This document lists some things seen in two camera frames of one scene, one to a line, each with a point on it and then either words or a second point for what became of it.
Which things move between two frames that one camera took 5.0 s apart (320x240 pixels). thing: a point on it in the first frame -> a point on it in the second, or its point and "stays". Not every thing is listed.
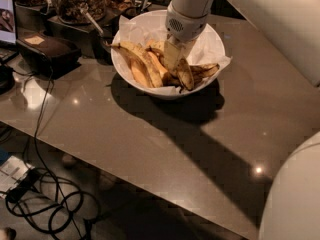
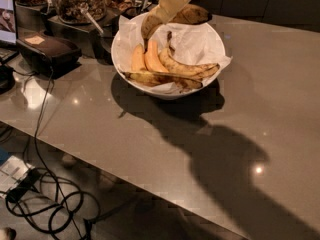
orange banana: (140, 74) -> (138, 58)
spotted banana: (133, 52) -> (156, 78)
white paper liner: (207, 49) stays
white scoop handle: (92, 21) stays
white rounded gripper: (187, 26) -> (171, 1)
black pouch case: (48, 55) stays
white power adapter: (11, 172) stays
